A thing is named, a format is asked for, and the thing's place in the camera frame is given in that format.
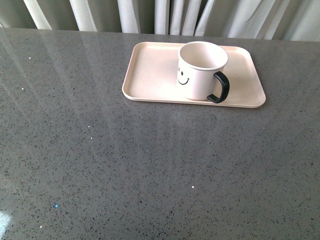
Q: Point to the white smiley mug black handle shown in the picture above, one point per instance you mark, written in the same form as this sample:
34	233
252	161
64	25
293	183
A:
200	72

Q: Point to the pale pink rectangular tray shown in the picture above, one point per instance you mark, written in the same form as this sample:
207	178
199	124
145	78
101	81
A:
152	76

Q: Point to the white pleated curtain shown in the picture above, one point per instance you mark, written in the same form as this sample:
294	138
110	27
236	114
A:
289	20

